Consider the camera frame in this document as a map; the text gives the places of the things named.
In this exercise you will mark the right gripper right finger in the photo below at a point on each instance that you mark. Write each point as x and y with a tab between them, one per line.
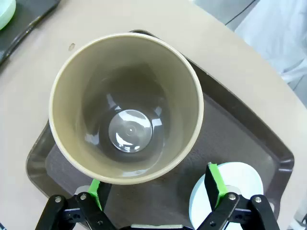
230	210

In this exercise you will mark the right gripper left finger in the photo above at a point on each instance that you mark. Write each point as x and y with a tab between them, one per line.
72	215

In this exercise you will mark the light blue bowl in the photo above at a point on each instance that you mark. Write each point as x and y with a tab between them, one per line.
239	177

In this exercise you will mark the tan brown cup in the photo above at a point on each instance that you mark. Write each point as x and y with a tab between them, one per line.
96	72

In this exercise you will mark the pale green bowl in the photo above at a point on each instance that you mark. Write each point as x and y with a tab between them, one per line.
6	12

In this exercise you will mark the person in white hoodie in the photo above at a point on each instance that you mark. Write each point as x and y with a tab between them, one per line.
275	31

